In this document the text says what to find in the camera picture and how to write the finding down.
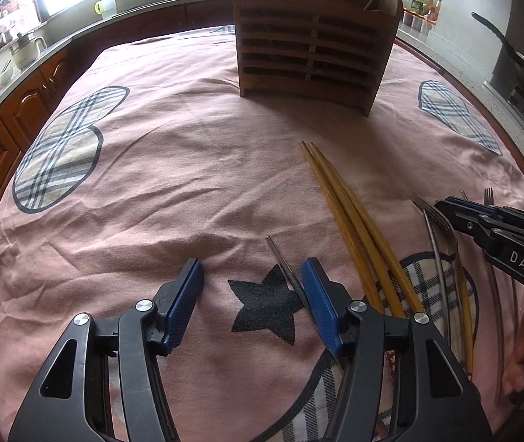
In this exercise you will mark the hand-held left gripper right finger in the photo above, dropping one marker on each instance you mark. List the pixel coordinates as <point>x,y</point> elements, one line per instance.
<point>319,304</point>

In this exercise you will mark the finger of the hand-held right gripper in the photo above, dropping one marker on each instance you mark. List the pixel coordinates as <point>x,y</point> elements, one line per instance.
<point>462,225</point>
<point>478,207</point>

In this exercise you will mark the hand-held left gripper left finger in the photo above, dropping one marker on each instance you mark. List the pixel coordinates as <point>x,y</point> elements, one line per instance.
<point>183,304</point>

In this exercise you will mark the wooden utensil holder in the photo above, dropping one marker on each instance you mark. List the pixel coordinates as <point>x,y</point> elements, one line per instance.
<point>308,55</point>

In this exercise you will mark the pink printed tablecloth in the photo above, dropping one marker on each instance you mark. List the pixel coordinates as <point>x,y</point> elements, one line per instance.
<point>174,170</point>

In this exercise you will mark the black frying pan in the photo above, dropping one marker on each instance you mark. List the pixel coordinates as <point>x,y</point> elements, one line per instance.
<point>519,64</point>

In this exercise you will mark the condiment bottles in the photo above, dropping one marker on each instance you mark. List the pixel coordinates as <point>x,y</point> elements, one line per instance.
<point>419,3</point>

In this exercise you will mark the wooden spoon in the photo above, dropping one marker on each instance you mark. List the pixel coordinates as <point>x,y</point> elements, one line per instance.
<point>391,5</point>

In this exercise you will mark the wooden lower cabinets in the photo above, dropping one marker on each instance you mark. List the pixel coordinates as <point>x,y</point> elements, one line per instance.
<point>27,101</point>

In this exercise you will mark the grey countertop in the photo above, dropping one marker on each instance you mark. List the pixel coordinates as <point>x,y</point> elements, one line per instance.
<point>82,30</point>

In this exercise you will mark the white bowl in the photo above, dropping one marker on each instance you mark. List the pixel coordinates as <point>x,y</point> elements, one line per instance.
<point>6,71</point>

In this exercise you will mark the white electric pot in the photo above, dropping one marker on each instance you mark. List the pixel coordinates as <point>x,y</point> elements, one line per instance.
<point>27,53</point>

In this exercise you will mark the pitcher with green lid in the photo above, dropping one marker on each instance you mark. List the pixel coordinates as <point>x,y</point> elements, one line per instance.
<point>107,7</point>

